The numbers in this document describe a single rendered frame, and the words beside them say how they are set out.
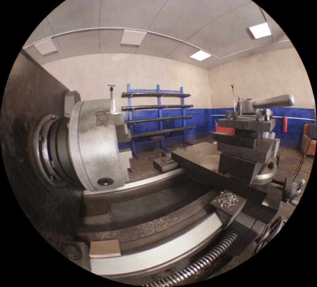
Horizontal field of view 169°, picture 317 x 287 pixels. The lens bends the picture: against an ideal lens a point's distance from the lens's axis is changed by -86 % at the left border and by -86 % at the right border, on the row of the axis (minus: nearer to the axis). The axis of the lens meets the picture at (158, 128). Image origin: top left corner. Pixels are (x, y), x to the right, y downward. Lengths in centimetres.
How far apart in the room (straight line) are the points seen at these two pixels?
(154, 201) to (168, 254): 34
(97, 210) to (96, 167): 46
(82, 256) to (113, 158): 26
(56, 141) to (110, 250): 29
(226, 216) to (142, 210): 37
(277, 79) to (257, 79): 85
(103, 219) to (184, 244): 39
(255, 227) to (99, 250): 46
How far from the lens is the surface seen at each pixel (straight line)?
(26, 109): 29
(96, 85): 350
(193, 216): 40
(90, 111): 22
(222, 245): 48
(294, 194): 57
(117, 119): 21
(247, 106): 35
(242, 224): 46
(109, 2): 259
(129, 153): 31
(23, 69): 29
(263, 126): 29
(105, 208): 64
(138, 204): 59
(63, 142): 26
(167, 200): 61
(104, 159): 20
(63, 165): 27
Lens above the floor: 116
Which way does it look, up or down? 7 degrees down
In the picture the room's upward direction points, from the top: 4 degrees counter-clockwise
